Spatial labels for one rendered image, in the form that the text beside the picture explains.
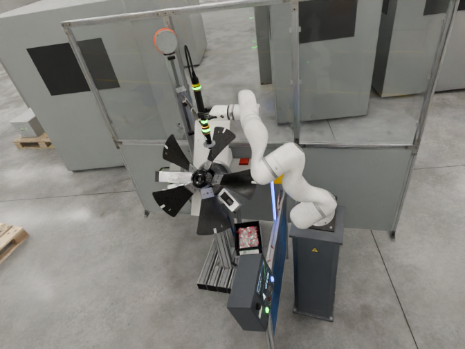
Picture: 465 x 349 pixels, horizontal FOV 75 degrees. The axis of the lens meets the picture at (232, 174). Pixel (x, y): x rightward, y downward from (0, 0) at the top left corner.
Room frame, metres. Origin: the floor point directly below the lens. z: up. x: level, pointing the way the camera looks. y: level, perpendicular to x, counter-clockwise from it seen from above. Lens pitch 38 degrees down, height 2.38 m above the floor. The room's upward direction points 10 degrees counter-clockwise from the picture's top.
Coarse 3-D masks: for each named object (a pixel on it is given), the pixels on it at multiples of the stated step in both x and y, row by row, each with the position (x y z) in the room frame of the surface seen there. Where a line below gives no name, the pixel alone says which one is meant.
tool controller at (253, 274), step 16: (240, 256) 0.87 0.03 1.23; (256, 256) 0.84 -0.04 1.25; (240, 272) 0.79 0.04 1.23; (256, 272) 0.76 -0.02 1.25; (272, 272) 0.84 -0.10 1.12; (240, 288) 0.71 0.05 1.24; (256, 288) 0.69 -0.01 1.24; (272, 288) 0.77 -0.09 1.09; (240, 304) 0.64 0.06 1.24; (256, 304) 0.64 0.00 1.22; (240, 320) 0.63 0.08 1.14; (256, 320) 0.60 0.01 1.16
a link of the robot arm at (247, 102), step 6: (246, 90) 1.44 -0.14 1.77; (240, 96) 1.38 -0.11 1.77; (246, 96) 1.37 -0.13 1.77; (252, 96) 1.37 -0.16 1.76; (240, 102) 1.35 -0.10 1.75; (246, 102) 1.33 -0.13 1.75; (252, 102) 1.33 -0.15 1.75; (240, 108) 1.32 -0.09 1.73; (246, 108) 1.31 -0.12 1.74; (252, 108) 1.31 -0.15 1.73; (240, 114) 1.30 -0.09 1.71; (246, 114) 1.22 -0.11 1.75; (252, 114) 1.20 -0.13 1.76; (240, 120) 1.28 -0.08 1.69
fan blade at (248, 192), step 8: (224, 176) 1.53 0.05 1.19; (232, 176) 1.52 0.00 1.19; (240, 176) 1.50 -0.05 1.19; (248, 176) 1.48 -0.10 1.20; (224, 184) 1.46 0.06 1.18; (232, 184) 1.45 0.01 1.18; (240, 184) 1.43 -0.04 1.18; (248, 184) 1.42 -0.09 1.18; (256, 184) 1.41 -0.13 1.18; (240, 192) 1.38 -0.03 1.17; (248, 192) 1.37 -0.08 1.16
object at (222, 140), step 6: (216, 132) 1.75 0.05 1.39; (222, 132) 1.70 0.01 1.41; (228, 132) 1.66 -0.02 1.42; (216, 138) 1.71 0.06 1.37; (222, 138) 1.66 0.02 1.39; (228, 138) 1.62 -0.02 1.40; (234, 138) 1.60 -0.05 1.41; (216, 144) 1.66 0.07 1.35; (222, 144) 1.62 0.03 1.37; (216, 150) 1.62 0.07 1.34; (210, 156) 1.62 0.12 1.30; (216, 156) 1.58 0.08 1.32
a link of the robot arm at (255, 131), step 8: (248, 120) 1.11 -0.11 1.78; (256, 120) 1.09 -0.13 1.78; (248, 128) 1.07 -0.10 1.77; (256, 128) 1.05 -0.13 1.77; (264, 128) 1.06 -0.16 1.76; (248, 136) 1.05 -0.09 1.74; (256, 136) 1.03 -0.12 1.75; (264, 136) 1.03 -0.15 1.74; (256, 144) 1.01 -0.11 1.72; (264, 144) 1.01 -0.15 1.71; (256, 152) 1.00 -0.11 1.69; (256, 160) 0.98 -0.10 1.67; (264, 160) 0.99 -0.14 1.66; (256, 168) 0.96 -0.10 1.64; (264, 168) 0.96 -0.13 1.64; (256, 176) 0.95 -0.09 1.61; (264, 176) 0.94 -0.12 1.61; (272, 176) 0.94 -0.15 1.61; (264, 184) 0.95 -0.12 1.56
